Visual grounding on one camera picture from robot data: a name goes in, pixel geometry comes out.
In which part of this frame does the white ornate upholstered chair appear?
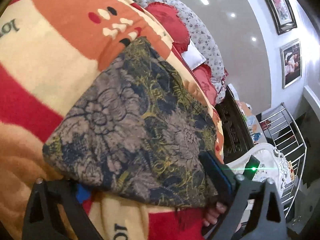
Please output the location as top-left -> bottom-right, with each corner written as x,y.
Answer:
227,143 -> 292,197

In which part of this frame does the dark carved wooden cabinet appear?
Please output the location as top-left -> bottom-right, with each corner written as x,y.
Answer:
215,88 -> 254,164

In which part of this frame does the left red heart pillow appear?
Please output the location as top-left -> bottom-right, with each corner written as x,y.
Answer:
145,2 -> 190,54

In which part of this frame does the orange red cream blanket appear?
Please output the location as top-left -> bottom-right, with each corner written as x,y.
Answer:
1,0 -> 223,239

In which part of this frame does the white square pillow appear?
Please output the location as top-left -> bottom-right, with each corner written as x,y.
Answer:
182,40 -> 206,70

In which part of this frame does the framed flower painting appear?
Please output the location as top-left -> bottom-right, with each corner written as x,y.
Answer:
265,0 -> 297,35

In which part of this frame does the metal stair railing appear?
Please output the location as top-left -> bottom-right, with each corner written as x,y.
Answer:
260,102 -> 307,216

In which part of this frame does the right red heart pillow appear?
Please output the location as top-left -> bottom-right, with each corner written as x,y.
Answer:
193,63 -> 217,106

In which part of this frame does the floral padded headboard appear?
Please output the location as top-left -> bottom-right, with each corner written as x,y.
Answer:
133,0 -> 228,105

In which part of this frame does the dark floral patterned garment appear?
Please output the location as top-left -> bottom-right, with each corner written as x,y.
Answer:
43,37 -> 217,207

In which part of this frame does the framed portrait photo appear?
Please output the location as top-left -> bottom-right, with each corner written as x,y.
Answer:
280,39 -> 302,89

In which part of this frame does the red heart pillow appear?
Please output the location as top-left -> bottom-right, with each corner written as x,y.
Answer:
193,63 -> 217,106
145,2 -> 190,54

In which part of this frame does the person's right hand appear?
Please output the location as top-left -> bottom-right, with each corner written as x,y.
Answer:
203,202 -> 227,227

